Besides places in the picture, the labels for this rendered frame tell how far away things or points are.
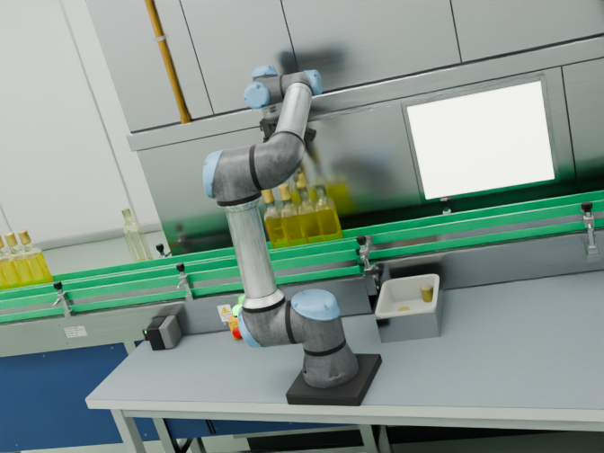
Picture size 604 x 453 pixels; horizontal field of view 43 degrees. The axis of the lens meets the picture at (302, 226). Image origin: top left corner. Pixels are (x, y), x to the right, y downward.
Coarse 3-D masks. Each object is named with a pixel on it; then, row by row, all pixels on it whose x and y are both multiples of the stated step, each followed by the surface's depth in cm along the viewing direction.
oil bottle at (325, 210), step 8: (328, 200) 243; (320, 208) 243; (328, 208) 242; (320, 216) 244; (328, 216) 243; (336, 216) 246; (320, 224) 245; (328, 224) 244; (336, 224) 245; (328, 232) 246; (336, 232) 245; (328, 240) 247
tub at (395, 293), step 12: (420, 276) 234; (432, 276) 233; (384, 288) 233; (396, 288) 237; (408, 288) 236; (420, 288) 235; (432, 288) 234; (384, 300) 229; (396, 300) 238; (408, 300) 237; (420, 300) 235; (432, 300) 218; (384, 312) 225; (396, 312) 217; (408, 312) 216; (420, 312) 215
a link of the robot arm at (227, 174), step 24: (216, 168) 190; (240, 168) 188; (216, 192) 193; (240, 192) 191; (240, 216) 194; (240, 240) 196; (264, 240) 198; (240, 264) 199; (264, 264) 198; (264, 288) 199; (240, 312) 204; (264, 312) 199; (264, 336) 201
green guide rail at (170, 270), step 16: (352, 240) 241; (272, 256) 249; (288, 256) 248; (144, 272) 262; (160, 272) 261; (176, 272) 259; (32, 288) 275; (48, 288) 273; (64, 288) 272; (80, 288) 270
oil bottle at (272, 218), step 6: (270, 210) 248; (276, 210) 248; (264, 216) 249; (270, 216) 248; (276, 216) 247; (270, 222) 248; (276, 222) 248; (270, 228) 249; (276, 228) 249; (282, 228) 249; (270, 234) 250; (276, 234) 250; (282, 234) 249; (270, 240) 251; (276, 240) 251; (282, 240) 250; (276, 246) 251; (282, 246) 251; (288, 246) 251
